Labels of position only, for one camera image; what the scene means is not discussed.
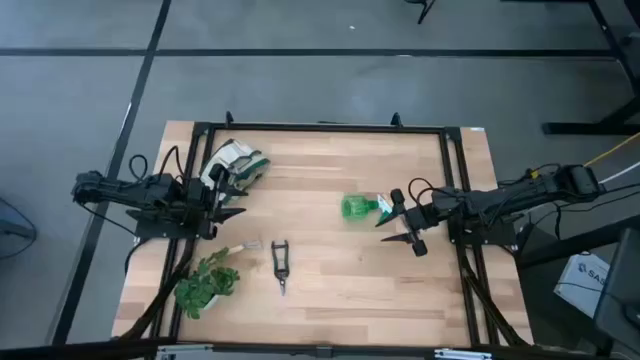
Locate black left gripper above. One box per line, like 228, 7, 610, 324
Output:
187, 164, 250, 240

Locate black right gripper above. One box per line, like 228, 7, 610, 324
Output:
374, 187, 437, 258

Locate green plastic spray bottle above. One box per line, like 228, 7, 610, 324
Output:
341, 193, 396, 222

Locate black pruning shears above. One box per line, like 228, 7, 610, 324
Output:
270, 239, 292, 297

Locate green potted plant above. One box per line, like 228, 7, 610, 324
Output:
173, 246, 242, 321

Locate black table beam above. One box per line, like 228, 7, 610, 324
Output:
514, 213, 640, 270

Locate white cardboard box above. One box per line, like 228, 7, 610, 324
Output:
553, 252, 612, 319

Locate black stand leg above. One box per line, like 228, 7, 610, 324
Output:
403, 0, 437, 26

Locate dark monitor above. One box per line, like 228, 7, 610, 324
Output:
592, 227, 640, 347

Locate black right arm cable loop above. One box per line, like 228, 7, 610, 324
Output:
406, 176, 441, 206

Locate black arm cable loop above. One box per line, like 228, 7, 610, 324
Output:
128, 144, 185, 182
406, 176, 441, 206

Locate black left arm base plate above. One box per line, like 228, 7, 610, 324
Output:
127, 208, 219, 241

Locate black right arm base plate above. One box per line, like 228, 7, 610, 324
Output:
448, 218, 517, 247

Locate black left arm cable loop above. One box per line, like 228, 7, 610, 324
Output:
128, 144, 185, 182

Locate black cable conduit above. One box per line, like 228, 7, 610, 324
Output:
458, 243, 532, 347
119, 238, 197, 342

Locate black aluminium table frame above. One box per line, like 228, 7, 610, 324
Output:
148, 111, 502, 351

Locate silver metal bracket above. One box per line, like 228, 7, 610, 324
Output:
155, 343, 215, 360
433, 348, 494, 360

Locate black desk leg frame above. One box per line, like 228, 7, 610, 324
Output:
541, 0, 640, 137

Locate yellow cable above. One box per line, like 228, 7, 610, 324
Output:
583, 131, 640, 169

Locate white cable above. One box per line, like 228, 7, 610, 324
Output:
597, 161, 640, 186

